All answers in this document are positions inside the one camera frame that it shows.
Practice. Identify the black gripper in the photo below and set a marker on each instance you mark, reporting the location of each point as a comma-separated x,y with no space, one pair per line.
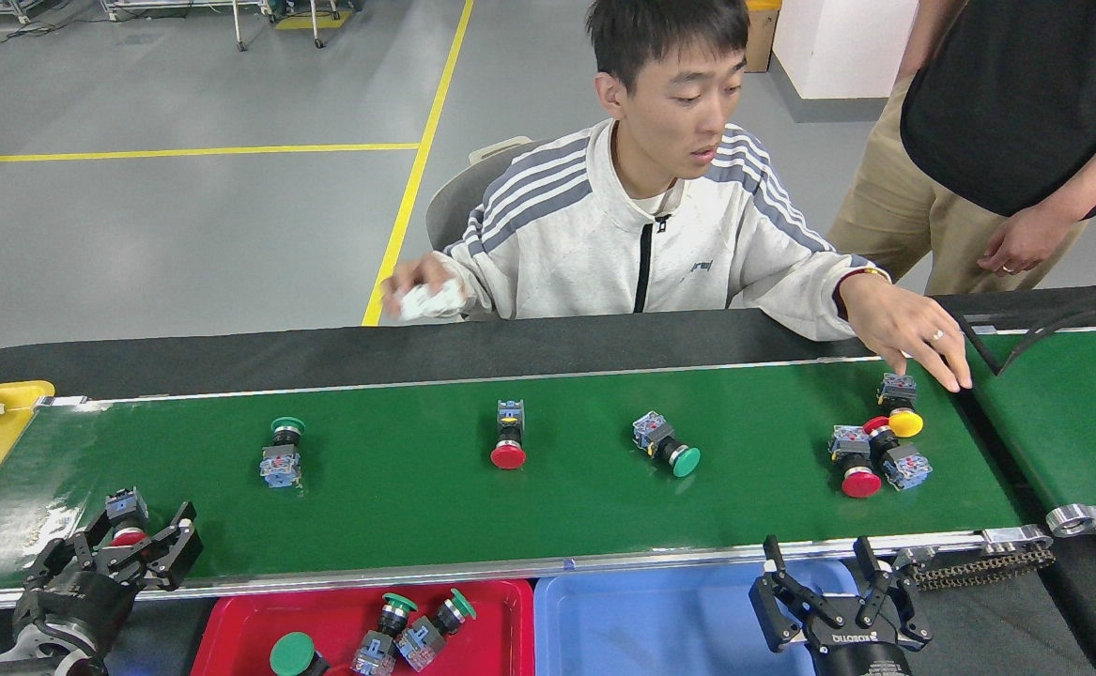
862,652
73,606

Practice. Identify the yellow push button switch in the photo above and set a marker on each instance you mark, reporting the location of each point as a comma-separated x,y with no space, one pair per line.
905,423

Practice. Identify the white circuit breaker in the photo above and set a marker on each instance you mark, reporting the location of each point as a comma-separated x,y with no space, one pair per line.
435,302

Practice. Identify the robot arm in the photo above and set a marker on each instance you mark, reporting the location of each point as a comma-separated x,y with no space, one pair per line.
40,659

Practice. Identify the red plastic tray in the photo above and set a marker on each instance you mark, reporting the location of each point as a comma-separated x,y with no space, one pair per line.
247,620

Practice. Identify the blue plastic tray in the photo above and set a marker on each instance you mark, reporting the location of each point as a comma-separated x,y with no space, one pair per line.
641,629

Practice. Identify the long green conveyor belt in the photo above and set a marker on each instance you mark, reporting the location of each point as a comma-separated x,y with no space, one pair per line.
397,526

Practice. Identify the short green feeder conveyor belt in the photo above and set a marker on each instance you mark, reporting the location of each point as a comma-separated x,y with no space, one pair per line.
1073,422

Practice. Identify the person's left hand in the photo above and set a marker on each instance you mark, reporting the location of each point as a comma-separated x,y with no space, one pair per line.
904,324
1026,244

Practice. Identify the person's right hand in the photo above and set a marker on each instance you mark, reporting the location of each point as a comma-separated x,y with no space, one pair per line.
421,270

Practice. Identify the person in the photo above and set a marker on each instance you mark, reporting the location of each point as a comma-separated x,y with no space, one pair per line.
1008,94
585,244

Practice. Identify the grey office chair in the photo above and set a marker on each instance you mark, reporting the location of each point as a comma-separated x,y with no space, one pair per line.
454,197

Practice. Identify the white wheeled stand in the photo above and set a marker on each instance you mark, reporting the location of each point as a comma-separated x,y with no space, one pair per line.
238,23

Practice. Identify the yellow floor plate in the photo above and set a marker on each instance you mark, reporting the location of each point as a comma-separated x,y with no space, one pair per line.
313,19

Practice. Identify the cardboard box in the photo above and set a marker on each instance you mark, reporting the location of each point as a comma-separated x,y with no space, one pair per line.
764,38

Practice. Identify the black guide bracket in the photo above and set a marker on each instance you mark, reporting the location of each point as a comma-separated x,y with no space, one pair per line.
1055,324

